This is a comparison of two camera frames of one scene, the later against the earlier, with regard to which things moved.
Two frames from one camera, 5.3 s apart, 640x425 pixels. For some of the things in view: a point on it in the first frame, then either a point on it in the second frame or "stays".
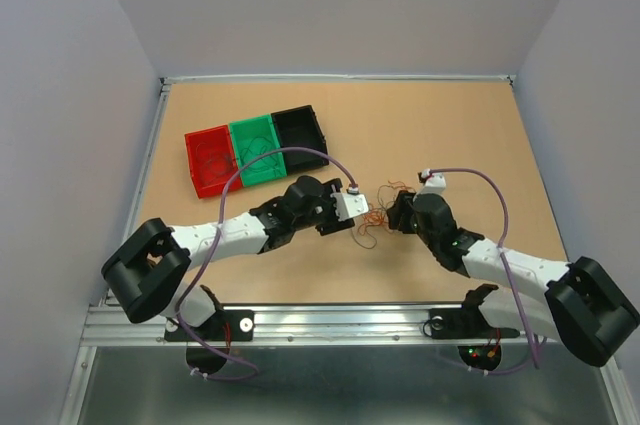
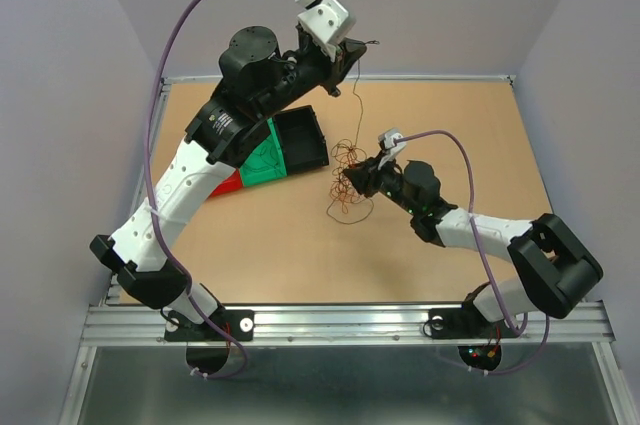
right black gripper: (403, 202) → (365, 174)
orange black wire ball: (376, 219) → (342, 208)
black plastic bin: (298, 127) stays
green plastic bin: (253, 136) stays
